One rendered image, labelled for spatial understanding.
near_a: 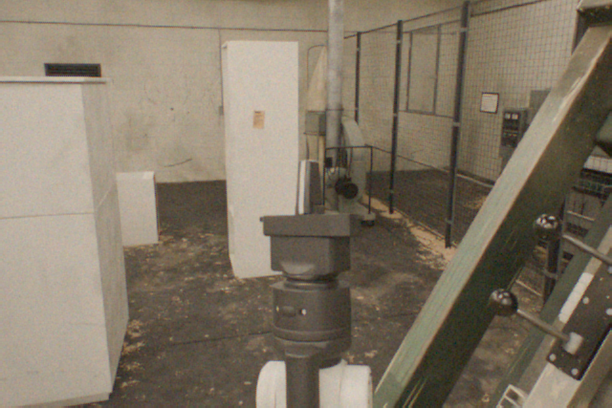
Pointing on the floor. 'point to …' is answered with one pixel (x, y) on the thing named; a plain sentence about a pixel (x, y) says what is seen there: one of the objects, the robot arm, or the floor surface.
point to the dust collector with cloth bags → (332, 193)
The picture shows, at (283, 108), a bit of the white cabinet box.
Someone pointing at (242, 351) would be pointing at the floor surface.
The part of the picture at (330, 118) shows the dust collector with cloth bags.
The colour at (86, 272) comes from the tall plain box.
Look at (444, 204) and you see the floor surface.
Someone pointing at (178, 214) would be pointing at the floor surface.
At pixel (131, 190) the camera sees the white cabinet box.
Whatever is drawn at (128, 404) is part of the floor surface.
